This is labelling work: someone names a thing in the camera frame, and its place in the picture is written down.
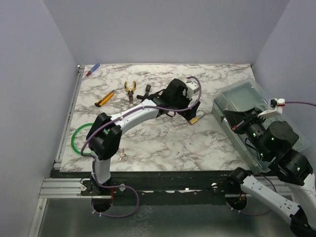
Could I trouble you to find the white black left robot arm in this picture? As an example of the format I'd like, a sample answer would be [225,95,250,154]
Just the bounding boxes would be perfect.
[80,76,202,195]

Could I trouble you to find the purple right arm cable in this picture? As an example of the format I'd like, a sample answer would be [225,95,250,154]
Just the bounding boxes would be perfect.
[229,100,316,217]

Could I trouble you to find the small wing bolt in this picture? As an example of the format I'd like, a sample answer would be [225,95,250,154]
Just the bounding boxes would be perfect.
[119,148,126,161]

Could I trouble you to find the aluminium rail frame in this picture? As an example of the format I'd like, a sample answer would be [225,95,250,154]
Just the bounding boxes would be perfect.
[28,64,112,237]

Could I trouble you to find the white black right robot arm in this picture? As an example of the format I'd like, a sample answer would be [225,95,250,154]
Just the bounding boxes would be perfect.
[223,108,316,237]

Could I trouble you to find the blue red screwdriver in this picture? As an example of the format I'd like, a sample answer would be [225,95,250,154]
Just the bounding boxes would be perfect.
[85,63,100,77]

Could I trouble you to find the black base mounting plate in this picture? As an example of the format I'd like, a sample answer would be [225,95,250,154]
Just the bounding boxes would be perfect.
[81,170,241,205]

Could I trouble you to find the black T-shaped pipe fitting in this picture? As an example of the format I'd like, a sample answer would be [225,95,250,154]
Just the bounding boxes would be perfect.
[136,84,155,102]

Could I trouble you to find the clear plastic storage box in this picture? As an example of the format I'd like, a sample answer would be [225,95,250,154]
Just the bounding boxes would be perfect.
[211,78,311,173]

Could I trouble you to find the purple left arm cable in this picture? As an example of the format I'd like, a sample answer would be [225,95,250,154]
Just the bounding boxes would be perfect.
[80,76,203,218]

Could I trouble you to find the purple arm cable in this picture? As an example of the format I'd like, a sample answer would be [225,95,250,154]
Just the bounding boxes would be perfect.
[80,76,203,218]
[229,100,316,217]

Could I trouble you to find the brass padlock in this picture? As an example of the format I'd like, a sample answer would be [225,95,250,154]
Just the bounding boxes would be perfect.
[189,109,206,125]

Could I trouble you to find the yellow black pliers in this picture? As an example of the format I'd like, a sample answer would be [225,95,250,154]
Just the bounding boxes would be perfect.
[124,81,136,104]

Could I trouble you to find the yellow black utility knife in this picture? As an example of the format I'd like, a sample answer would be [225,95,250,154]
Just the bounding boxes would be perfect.
[94,90,115,107]

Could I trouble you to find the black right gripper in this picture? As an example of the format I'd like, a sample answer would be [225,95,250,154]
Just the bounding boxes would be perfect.
[223,105,270,158]

